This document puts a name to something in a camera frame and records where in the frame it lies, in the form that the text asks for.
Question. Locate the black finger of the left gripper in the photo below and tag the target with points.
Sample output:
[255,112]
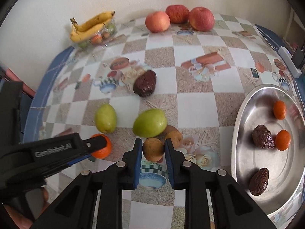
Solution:
[26,166]

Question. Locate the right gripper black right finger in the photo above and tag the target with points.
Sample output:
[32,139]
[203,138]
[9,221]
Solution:
[232,206]

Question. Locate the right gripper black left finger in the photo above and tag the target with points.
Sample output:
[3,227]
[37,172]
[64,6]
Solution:
[95,198]

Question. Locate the dark dried date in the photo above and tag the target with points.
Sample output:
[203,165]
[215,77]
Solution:
[259,182]
[144,85]

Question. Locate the large orange mandarin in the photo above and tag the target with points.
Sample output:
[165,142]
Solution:
[104,152]

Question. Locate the brown longan fruit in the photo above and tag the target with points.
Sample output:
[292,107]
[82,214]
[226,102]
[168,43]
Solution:
[153,149]
[174,135]

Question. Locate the operator left hand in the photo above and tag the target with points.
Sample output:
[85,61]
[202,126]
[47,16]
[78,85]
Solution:
[21,221]

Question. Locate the dark date on tray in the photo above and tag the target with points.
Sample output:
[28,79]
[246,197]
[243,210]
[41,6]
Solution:
[262,137]

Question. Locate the small mandarin on tray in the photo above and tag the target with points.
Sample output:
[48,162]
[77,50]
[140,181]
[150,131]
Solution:
[282,140]

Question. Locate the yellow banana bunch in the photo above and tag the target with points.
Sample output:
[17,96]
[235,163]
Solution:
[81,32]

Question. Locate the small green jujube fruit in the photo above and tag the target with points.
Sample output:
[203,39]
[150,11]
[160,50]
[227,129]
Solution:
[106,119]

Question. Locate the clear plastic fruit container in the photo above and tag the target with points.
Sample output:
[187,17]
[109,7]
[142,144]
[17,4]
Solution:
[100,37]

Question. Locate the large green jujube fruit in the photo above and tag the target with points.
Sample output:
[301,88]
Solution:
[150,123]

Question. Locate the white power strip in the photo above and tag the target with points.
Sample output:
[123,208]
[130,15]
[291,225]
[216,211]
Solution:
[287,58]

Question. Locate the pale pink apple left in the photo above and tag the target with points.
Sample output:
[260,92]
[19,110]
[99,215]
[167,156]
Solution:
[157,22]

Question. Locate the black plug adapter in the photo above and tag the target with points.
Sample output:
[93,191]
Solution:
[298,58]

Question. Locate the dark red apple middle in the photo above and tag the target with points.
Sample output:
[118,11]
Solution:
[178,14]

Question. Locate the red apple right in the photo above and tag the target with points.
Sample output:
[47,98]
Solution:
[201,19]

